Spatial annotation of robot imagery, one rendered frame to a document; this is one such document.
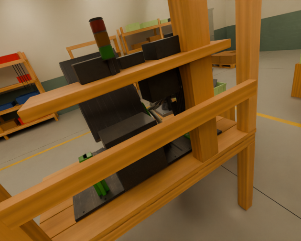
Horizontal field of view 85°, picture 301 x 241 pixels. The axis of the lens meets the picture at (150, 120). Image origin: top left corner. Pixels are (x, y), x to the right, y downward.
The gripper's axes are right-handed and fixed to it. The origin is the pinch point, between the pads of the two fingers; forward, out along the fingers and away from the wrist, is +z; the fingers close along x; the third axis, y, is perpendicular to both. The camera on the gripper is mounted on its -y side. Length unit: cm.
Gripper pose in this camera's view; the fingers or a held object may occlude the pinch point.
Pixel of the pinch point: (151, 110)
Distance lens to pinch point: 115.2
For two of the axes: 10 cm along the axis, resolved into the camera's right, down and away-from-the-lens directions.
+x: 0.0, -3.1, -9.5
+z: -7.3, 6.5, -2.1
